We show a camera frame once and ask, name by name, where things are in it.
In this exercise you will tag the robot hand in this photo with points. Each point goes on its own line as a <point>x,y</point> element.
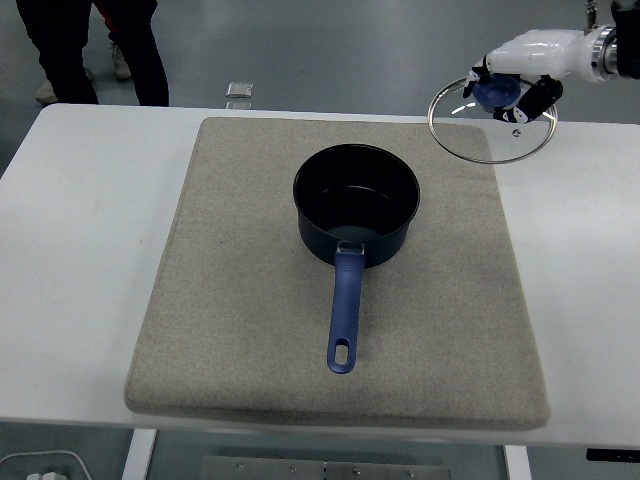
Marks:
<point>545,52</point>

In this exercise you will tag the glass pot lid blue knob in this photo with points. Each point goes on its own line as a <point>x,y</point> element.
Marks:
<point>495,94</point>

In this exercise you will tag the silver floor plate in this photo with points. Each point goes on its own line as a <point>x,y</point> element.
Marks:
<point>239,105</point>
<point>239,90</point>

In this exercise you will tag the person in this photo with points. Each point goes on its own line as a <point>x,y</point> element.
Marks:
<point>121,62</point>
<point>142,65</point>

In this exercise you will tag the beige fabric mat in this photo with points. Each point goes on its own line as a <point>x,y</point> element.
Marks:
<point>225,300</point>

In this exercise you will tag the black table control panel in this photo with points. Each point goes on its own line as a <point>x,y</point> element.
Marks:
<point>612,454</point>

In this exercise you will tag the white table leg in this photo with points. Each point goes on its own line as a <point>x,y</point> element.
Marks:
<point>517,465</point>
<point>137,457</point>

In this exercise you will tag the grey metal plate with screws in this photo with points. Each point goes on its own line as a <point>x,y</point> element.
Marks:
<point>310,470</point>

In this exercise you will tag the white plug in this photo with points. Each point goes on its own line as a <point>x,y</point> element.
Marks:
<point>47,475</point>

